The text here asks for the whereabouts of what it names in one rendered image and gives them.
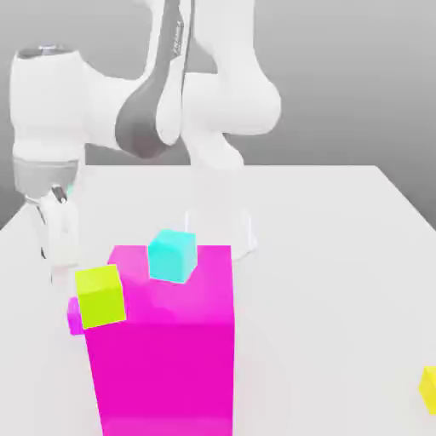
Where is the small yellow cube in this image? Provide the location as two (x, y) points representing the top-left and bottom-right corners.
(417, 365), (436, 416)

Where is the small magenta cube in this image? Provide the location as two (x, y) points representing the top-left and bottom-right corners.
(66, 296), (86, 337)

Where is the small lime cube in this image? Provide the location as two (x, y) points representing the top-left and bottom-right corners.
(74, 263), (128, 330)

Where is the small cyan cube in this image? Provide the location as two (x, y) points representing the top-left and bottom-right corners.
(147, 228), (198, 284)

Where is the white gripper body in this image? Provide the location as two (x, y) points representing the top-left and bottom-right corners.
(37, 198), (83, 270)

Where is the large magenta box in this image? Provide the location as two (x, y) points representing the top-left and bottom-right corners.
(83, 244), (237, 436)

